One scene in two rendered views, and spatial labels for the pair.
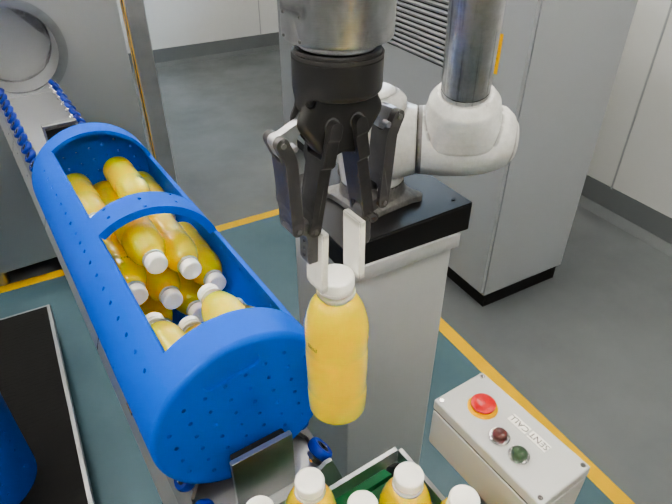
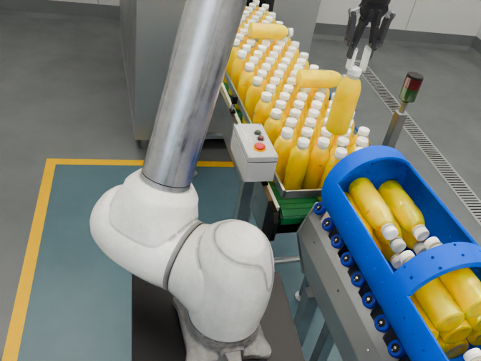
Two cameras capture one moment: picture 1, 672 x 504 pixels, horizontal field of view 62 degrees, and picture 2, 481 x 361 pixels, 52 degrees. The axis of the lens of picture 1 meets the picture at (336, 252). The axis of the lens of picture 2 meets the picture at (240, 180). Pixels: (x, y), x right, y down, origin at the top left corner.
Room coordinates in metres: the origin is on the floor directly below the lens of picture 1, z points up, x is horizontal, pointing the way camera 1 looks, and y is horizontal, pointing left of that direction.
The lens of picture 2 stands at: (1.86, 0.05, 1.97)
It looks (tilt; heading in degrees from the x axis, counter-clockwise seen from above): 37 degrees down; 193
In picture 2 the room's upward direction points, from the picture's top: 10 degrees clockwise
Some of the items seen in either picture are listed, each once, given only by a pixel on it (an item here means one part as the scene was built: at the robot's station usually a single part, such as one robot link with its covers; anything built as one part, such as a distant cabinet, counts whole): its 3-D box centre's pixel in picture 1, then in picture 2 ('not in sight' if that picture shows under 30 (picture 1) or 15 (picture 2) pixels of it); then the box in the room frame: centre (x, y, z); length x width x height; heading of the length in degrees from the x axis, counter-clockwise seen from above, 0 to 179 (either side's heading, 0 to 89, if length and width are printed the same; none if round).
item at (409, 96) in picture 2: not in sight; (409, 92); (-0.01, 0.20, 1.18); 0.06 x 0.06 x 0.05
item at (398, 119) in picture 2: not in sight; (361, 216); (-0.01, 0.20, 0.55); 0.04 x 0.04 x 1.10; 33
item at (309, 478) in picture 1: (309, 485); (341, 153); (0.41, 0.03, 1.10); 0.04 x 0.04 x 0.02
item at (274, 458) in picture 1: (262, 468); not in sight; (0.51, 0.11, 0.99); 0.10 x 0.02 x 0.12; 123
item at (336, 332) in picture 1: (336, 350); (344, 102); (0.46, 0.00, 1.30); 0.07 x 0.07 x 0.19
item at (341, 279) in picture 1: (335, 284); (354, 71); (0.45, 0.00, 1.40); 0.04 x 0.04 x 0.02
